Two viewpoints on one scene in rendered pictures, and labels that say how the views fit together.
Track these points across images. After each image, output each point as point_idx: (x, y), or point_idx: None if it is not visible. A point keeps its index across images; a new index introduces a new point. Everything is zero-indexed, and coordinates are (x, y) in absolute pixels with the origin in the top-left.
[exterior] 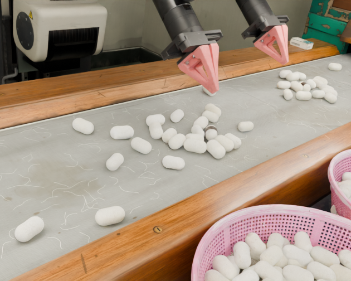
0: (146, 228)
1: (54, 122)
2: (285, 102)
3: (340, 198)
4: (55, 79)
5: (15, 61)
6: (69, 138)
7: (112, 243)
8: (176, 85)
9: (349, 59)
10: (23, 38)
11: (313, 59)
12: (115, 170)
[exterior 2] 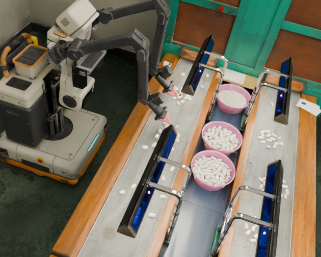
0: (181, 169)
1: (135, 148)
2: (179, 107)
3: (207, 144)
4: (123, 132)
5: (51, 105)
6: (144, 152)
7: (179, 174)
8: (148, 115)
9: (184, 61)
10: (68, 103)
11: (173, 70)
12: None
